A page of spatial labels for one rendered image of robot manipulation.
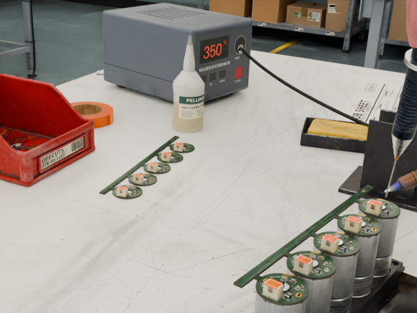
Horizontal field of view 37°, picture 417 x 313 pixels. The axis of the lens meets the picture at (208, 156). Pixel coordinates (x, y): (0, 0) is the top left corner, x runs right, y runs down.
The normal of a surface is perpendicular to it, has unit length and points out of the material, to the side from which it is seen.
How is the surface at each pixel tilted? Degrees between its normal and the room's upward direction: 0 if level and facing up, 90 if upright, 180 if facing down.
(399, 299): 0
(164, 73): 90
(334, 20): 88
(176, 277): 0
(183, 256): 0
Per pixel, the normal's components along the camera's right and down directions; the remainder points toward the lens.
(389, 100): 0.04, -0.92
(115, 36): -0.64, 0.27
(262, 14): -0.47, 0.26
